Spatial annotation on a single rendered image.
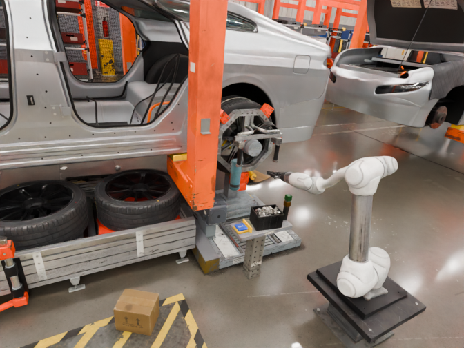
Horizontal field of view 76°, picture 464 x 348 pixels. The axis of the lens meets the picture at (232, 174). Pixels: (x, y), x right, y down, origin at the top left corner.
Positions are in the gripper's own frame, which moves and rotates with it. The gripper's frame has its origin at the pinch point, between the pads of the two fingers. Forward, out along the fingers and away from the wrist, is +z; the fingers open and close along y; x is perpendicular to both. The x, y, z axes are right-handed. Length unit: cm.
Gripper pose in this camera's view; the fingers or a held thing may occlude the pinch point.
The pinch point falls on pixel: (270, 172)
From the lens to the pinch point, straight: 234.8
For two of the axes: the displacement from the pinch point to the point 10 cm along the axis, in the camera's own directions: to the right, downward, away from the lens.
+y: -8.5, 1.6, -5.0
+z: -5.2, -1.6, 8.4
